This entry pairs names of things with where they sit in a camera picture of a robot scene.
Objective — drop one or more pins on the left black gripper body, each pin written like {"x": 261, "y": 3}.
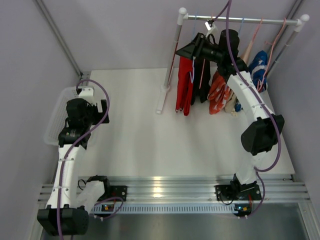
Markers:
{"x": 100, "y": 115}

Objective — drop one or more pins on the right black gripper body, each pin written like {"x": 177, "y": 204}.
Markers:
{"x": 198, "y": 46}

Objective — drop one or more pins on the red trousers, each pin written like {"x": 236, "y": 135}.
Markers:
{"x": 184, "y": 86}

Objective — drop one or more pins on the blue wire hanger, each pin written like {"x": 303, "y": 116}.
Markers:
{"x": 192, "y": 73}
{"x": 241, "y": 26}

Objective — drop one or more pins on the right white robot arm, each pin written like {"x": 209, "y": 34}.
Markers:
{"x": 264, "y": 127}

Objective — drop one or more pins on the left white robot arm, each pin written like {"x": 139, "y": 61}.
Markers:
{"x": 67, "y": 212}

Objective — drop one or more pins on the pink hanger of black trousers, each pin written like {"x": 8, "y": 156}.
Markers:
{"x": 202, "y": 73}

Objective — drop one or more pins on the black trousers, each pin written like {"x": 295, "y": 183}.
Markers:
{"x": 203, "y": 92}

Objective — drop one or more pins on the pink hanger of beige garment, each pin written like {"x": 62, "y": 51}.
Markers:
{"x": 255, "y": 33}

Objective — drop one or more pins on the pink hanger of blue garment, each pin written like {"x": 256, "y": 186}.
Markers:
{"x": 271, "y": 55}

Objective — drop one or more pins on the white plastic basket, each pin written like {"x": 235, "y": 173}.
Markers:
{"x": 57, "y": 120}

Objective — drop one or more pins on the orange patterned garment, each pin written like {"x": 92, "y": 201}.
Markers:
{"x": 218, "y": 95}

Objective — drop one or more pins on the blue white patterned garment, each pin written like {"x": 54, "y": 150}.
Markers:
{"x": 257, "y": 69}

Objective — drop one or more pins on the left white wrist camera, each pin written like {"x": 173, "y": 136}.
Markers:
{"x": 85, "y": 92}

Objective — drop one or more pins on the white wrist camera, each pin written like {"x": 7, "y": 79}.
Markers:
{"x": 211, "y": 28}
{"x": 85, "y": 92}

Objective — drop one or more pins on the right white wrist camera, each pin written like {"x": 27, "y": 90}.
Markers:
{"x": 211, "y": 28}

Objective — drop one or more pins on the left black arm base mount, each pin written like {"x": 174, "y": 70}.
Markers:
{"x": 115, "y": 191}

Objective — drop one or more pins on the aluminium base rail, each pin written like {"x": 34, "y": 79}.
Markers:
{"x": 196, "y": 195}

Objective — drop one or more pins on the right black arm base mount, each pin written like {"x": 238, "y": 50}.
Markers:
{"x": 231, "y": 192}

